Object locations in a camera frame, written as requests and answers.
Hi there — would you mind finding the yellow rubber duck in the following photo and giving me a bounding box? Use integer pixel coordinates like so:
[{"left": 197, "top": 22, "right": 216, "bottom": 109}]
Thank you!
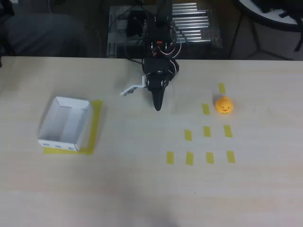
[{"left": 215, "top": 96, "right": 234, "bottom": 115}]

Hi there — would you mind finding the round white table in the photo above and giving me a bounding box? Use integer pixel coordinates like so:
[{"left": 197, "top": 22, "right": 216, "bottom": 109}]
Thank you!
[{"left": 229, "top": 0, "right": 303, "bottom": 60}]

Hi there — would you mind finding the long yellow tape strip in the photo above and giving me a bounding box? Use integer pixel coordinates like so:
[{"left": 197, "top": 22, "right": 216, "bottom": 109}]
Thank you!
[
  {"left": 43, "top": 146, "right": 95, "bottom": 156},
  {"left": 80, "top": 99, "right": 104, "bottom": 156}
]

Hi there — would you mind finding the white gripper camera mount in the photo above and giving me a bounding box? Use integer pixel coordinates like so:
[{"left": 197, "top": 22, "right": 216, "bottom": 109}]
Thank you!
[{"left": 120, "top": 75, "right": 146, "bottom": 96}]

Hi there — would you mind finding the white cardboard box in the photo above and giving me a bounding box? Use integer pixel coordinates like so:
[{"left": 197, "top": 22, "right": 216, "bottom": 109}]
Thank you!
[{"left": 37, "top": 96, "right": 93, "bottom": 152}]

